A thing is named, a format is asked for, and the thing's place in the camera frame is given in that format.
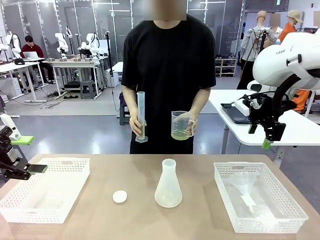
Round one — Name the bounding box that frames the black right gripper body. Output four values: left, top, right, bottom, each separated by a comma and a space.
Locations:
243, 93, 286, 141

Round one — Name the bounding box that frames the white robot workbench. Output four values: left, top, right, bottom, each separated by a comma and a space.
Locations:
42, 57, 104, 99

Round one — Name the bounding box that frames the black camera tripod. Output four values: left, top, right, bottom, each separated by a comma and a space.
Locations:
258, 26, 269, 56

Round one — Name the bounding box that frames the mannequin in blue floral dress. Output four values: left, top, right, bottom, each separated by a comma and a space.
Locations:
267, 12, 285, 48

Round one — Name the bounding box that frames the translucent plastic Erlenmeyer flask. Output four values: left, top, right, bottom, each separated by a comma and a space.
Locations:
153, 158, 184, 209

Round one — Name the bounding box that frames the person's left forearm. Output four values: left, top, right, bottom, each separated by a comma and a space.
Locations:
190, 86, 211, 118

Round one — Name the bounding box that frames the clear plastic graduated cylinder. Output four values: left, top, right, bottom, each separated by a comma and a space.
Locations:
135, 91, 149, 144

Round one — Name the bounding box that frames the mannequin in grey shirt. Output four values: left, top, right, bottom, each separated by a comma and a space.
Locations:
236, 10, 279, 91

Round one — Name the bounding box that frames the seated person in red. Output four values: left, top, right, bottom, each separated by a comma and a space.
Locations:
20, 35, 55, 85

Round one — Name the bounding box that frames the person in black t-shirt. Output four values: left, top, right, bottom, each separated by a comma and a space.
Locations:
121, 13, 217, 155

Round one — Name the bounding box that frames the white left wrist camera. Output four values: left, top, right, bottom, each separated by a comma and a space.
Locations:
0, 113, 22, 141

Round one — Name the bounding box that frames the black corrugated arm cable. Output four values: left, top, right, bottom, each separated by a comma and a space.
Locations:
271, 73, 305, 124

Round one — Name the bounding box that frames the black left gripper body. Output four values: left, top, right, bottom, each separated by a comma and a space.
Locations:
0, 126, 20, 165

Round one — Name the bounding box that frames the white perforated plastic basket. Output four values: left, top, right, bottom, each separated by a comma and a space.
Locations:
213, 161, 310, 234
0, 157, 91, 224

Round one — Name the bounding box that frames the clear plastic measuring beaker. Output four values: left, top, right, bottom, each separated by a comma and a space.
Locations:
170, 110, 196, 141

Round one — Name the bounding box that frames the small white table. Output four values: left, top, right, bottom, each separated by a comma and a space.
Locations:
111, 61, 125, 88

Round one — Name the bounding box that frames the black plastic tray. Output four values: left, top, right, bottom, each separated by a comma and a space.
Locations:
220, 102, 252, 125

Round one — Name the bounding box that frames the mannequin in orange with cap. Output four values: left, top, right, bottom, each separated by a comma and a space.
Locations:
276, 9, 305, 44

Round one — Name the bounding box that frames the grey plastic step stool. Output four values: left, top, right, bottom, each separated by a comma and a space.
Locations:
79, 80, 98, 100

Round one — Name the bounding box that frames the clear plastic funnel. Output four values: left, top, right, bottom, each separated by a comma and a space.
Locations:
228, 172, 259, 217

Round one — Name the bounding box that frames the person's right hand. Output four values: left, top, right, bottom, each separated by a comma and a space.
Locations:
129, 115, 147, 137

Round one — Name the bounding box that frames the mannequin in white jacket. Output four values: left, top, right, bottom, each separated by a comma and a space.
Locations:
291, 89, 312, 113

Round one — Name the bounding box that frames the dark cloth on stool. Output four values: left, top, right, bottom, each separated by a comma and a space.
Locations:
118, 91, 127, 109

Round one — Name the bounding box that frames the clear plastic bag with label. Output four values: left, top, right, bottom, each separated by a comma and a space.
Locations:
224, 189, 280, 226

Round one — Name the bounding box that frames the person's left hand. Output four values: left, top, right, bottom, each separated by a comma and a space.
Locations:
178, 112, 200, 137

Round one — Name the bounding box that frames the person's right forearm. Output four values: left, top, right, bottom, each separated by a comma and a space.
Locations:
123, 84, 141, 120

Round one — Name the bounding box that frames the wooden shoe rack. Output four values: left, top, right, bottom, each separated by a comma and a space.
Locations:
214, 57, 238, 78

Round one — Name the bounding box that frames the silver laptop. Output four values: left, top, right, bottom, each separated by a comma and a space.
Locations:
23, 51, 46, 61

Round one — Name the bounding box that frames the white office desk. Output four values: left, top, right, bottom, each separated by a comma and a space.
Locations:
0, 60, 47, 104

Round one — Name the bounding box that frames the white round flask cap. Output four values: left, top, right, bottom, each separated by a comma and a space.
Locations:
112, 190, 128, 204

